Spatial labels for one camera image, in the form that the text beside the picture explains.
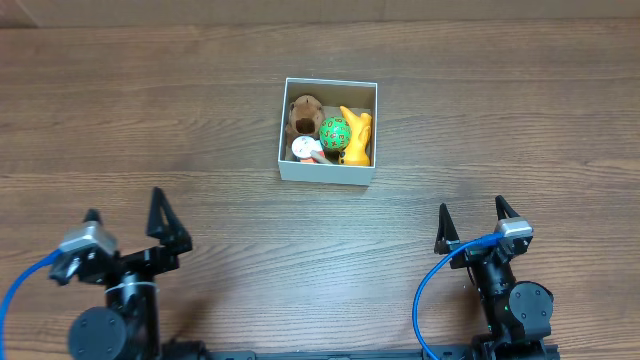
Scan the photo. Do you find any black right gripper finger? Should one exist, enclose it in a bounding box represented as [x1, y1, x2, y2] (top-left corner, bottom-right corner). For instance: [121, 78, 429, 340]
[434, 203, 460, 250]
[495, 195, 519, 220]

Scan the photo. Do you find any yellow rubber toy animal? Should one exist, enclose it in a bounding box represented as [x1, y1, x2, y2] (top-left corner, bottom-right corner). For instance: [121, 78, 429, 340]
[339, 106, 373, 167]

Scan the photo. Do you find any green patterned ball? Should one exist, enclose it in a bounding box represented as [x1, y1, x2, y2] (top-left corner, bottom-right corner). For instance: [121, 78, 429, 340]
[319, 117, 352, 151]

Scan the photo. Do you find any small wooden rattle drum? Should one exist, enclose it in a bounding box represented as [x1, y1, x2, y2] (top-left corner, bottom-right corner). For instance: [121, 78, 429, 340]
[291, 136, 332, 165]

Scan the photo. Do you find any brown plush capybara toy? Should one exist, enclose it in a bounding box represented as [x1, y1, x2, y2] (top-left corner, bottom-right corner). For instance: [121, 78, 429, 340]
[285, 95, 326, 146]

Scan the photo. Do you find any colourful two-by-two puzzle cube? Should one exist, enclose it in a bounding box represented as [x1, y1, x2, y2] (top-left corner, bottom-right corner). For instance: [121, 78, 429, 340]
[296, 140, 324, 163]

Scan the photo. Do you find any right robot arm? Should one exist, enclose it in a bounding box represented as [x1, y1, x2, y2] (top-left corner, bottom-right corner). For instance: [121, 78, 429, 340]
[434, 196, 559, 360]

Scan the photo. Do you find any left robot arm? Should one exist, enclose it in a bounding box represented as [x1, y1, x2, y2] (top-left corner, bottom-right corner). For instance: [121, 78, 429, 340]
[49, 187, 192, 359]

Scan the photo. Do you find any white cardboard box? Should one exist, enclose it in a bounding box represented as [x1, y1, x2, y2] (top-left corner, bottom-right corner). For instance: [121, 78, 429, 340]
[278, 78, 378, 185]

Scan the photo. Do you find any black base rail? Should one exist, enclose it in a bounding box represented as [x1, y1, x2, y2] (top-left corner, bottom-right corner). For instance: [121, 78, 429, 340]
[159, 339, 561, 360]

